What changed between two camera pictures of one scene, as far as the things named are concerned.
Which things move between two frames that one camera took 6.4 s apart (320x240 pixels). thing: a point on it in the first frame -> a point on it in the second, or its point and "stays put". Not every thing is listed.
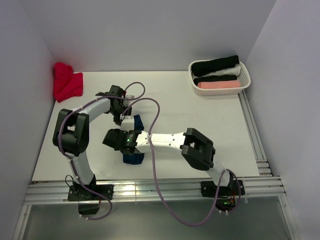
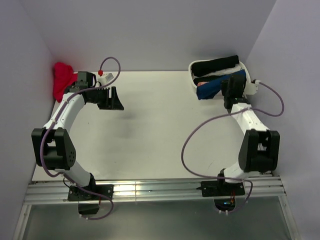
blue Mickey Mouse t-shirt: x=131 y=158 -> x=210 y=89
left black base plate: x=79 y=193 stays put
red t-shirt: x=66 y=83 stays put
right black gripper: x=119 y=131 -> x=224 y=84
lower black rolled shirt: x=214 y=78 stays put
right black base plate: x=208 y=189 stays put
